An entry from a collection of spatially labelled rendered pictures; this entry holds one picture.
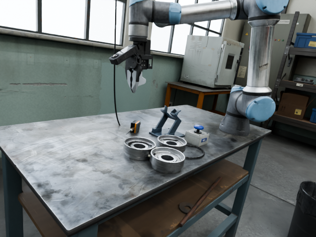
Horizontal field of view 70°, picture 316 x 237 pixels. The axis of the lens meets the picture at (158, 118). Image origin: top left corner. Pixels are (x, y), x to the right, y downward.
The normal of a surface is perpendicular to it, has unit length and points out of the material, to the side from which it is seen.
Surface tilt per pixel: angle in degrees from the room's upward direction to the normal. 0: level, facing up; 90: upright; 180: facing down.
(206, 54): 90
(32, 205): 0
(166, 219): 0
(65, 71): 90
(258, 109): 98
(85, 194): 0
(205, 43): 90
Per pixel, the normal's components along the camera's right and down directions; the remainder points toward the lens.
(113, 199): 0.14, -0.95
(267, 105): 0.10, 0.41
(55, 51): 0.73, 0.29
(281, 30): -0.68, 0.11
